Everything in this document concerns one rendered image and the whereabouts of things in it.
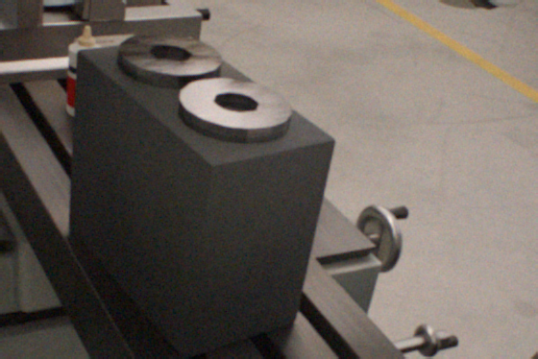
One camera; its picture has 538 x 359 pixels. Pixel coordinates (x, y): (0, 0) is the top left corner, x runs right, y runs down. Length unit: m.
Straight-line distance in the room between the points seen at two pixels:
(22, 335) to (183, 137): 0.50
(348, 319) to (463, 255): 1.96
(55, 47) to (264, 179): 0.57
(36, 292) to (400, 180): 2.17
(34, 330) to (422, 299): 1.59
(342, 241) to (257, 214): 0.63
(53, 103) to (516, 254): 1.98
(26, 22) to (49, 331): 0.38
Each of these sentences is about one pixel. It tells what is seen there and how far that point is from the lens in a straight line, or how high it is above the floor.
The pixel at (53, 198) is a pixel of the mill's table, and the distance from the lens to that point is 0.95.
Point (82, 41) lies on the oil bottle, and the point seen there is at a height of 1.02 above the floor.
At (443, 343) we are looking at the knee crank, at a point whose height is 0.50.
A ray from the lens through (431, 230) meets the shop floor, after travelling 2.87.
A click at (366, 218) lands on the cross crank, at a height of 0.65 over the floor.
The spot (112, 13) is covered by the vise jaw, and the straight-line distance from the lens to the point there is 1.22.
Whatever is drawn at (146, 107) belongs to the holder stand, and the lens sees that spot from 0.73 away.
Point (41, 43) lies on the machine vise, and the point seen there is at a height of 0.97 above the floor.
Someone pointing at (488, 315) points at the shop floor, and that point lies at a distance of 2.57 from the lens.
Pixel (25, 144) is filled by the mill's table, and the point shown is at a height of 0.93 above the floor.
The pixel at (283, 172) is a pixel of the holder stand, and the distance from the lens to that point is 0.70.
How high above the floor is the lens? 1.43
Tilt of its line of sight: 32 degrees down
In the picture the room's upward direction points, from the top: 10 degrees clockwise
